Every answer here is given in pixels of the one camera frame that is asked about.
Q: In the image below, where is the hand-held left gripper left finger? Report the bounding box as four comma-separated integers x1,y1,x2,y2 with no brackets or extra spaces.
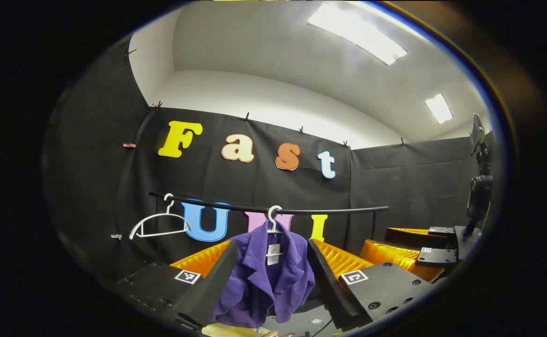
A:
114,240,239,328

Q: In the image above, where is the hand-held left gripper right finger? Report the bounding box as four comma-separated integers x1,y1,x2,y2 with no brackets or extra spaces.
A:
306,238,438,330

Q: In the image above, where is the purple knit cardigan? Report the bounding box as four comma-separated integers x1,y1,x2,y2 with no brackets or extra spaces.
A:
213,225,316,328

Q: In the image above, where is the cream laundry hamper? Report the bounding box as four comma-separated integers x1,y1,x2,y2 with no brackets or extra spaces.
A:
202,323,265,337

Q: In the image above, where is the black clothes rack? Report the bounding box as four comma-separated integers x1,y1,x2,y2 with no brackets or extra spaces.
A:
149,191,390,234

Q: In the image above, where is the white hanger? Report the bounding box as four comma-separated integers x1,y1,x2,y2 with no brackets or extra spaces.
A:
265,205,286,234
129,193,192,240

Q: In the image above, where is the black backdrop cloth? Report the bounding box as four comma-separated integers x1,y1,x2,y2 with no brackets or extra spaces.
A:
44,35,485,291

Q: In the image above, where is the small rectangular ceiling light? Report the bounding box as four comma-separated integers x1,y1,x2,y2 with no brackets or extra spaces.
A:
425,94,453,125

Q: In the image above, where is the large rectangular ceiling light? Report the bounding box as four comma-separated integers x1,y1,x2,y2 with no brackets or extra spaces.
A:
307,4,407,66

